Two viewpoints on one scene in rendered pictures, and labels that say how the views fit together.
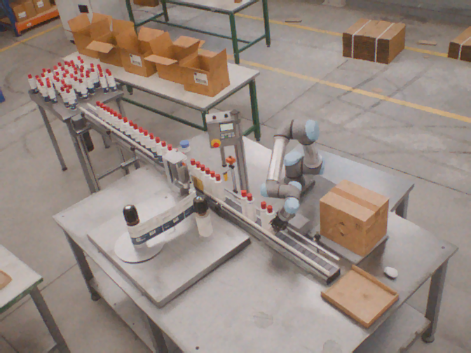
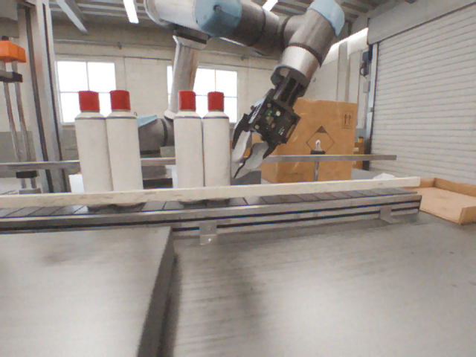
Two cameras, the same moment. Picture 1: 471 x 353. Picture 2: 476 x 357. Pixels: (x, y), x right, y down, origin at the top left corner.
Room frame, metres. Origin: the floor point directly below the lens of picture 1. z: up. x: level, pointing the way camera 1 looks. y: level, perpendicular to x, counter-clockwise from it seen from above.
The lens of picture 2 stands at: (2.09, 0.18, 1.01)
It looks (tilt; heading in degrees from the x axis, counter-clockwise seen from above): 12 degrees down; 296
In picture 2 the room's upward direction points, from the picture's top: straight up
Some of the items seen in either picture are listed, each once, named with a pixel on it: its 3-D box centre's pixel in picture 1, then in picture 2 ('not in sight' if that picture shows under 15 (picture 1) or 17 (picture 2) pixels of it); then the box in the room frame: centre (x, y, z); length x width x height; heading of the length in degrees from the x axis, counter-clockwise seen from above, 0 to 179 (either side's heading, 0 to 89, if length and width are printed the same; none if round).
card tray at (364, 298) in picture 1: (359, 294); (444, 195); (1.78, -0.54, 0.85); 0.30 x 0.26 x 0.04; 37
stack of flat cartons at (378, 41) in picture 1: (373, 40); not in sight; (6.33, -1.97, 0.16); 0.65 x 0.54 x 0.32; 49
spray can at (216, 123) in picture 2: (270, 220); (216, 148); (2.30, -0.15, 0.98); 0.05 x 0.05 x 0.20
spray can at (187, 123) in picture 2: (264, 216); (189, 148); (2.34, -0.12, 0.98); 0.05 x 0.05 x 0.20
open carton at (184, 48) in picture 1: (177, 58); not in sight; (4.80, 0.42, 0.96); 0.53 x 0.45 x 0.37; 137
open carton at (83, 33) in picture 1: (90, 36); not in sight; (5.71, 1.38, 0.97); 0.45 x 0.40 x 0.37; 137
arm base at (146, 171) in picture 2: (294, 177); (146, 161); (2.76, -0.37, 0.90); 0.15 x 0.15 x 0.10
